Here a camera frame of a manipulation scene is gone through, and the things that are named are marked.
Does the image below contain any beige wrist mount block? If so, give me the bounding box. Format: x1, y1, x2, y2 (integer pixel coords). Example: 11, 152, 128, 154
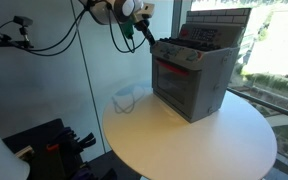
131, 2, 156, 24

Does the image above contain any purple tool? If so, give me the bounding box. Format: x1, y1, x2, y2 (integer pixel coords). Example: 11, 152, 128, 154
72, 167, 93, 180

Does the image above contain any white rounded robot base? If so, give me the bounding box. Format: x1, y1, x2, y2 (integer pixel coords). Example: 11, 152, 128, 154
0, 116, 31, 180

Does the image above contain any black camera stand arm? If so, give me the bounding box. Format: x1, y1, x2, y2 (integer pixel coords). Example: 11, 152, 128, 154
0, 23, 35, 51

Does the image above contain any black external camera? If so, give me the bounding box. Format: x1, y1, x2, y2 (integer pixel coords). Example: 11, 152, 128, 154
13, 15, 34, 28

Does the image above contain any orange handled tool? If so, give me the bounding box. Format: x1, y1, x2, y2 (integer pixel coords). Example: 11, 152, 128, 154
45, 143, 61, 153

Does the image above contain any grey toy oven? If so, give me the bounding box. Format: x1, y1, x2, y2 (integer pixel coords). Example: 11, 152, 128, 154
148, 7, 252, 124

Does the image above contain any thin black camera cable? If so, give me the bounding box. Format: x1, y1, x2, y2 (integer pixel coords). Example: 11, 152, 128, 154
0, 20, 16, 32

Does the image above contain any black equipment cart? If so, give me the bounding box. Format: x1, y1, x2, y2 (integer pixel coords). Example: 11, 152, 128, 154
2, 118, 118, 180

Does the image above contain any red oven door handle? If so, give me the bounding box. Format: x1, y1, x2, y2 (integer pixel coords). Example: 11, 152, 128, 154
155, 59, 190, 78

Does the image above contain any black clamp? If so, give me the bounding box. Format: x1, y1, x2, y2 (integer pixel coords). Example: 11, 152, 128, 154
78, 132, 97, 150

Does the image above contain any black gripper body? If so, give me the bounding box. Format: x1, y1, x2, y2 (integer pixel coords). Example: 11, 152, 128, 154
134, 18, 154, 37

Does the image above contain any blue toy oven knob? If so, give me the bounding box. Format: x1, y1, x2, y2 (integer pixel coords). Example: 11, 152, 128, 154
187, 50, 203, 63
162, 45, 175, 56

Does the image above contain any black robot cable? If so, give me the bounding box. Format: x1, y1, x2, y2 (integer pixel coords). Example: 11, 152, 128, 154
25, 7, 89, 57
108, 7, 149, 55

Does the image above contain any grey window frame post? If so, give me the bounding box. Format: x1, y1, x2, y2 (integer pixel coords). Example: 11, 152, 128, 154
170, 0, 192, 38

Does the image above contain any beige box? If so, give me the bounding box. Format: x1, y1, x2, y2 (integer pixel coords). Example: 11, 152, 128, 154
15, 145, 35, 161

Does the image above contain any dark horizontal window rail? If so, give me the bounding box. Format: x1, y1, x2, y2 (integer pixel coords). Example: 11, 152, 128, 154
226, 86, 288, 123

